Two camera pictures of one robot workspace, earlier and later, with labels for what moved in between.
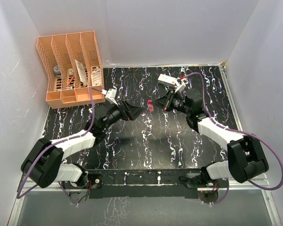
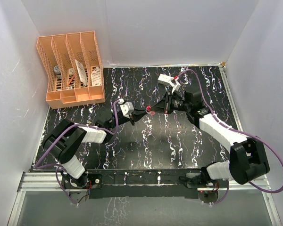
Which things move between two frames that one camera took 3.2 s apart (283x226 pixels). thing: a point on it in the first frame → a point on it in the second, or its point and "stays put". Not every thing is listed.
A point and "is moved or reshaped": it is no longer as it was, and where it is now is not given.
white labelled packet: [96, 77] stays put
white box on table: [167, 80] stays put
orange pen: [70, 80] stays put
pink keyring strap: [149, 103] is moved or reshaped
